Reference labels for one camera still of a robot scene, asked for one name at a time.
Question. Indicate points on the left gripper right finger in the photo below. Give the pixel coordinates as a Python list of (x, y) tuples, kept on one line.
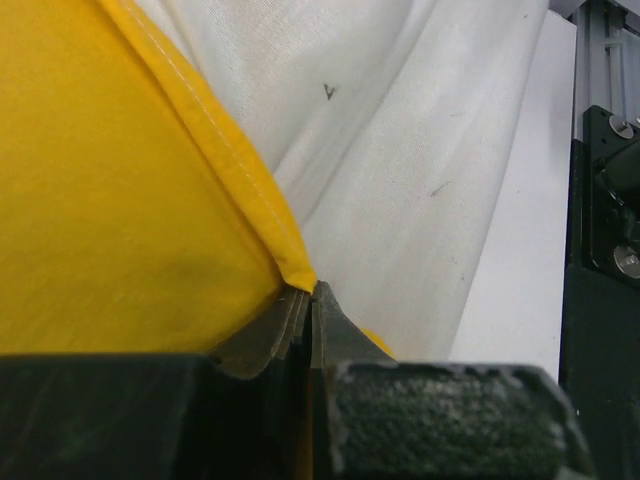
[(377, 418)]

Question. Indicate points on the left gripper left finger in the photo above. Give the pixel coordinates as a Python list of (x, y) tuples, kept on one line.
[(230, 413)]

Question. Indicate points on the yellow printed pillowcase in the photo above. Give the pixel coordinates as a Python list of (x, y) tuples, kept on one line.
[(136, 215)]

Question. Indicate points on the white pillow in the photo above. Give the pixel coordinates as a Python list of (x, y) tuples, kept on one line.
[(387, 126)]

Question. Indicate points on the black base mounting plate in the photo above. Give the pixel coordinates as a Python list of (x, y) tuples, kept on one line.
[(599, 353)]

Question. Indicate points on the aluminium frame rail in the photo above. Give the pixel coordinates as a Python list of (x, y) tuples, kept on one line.
[(606, 57)]

